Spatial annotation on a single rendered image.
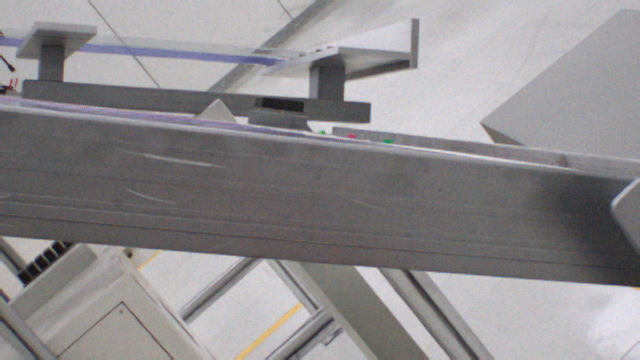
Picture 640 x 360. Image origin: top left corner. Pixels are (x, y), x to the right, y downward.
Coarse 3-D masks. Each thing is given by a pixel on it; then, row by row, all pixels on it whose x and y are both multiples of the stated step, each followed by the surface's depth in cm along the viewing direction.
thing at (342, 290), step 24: (312, 264) 149; (312, 288) 153; (336, 288) 150; (360, 288) 151; (336, 312) 152; (360, 312) 151; (384, 312) 153; (360, 336) 151; (384, 336) 153; (408, 336) 154
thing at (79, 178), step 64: (0, 128) 50; (64, 128) 51; (128, 128) 52; (192, 128) 52; (0, 192) 50; (64, 192) 51; (128, 192) 52; (192, 192) 53; (256, 192) 54; (320, 192) 54; (384, 192) 55; (448, 192) 56; (512, 192) 57; (576, 192) 58; (256, 256) 54; (320, 256) 55; (384, 256) 56; (448, 256) 57; (512, 256) 58; (576, 256) 59
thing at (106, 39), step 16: (0, 32) 136; (16, 32) 137; (160, 48) 144; (176, 48) 144; (192, 48) 145; (208, 48) 146; (224, 48) 146; (240, 48) 147; (256, 48) 148; (272, 48) 149
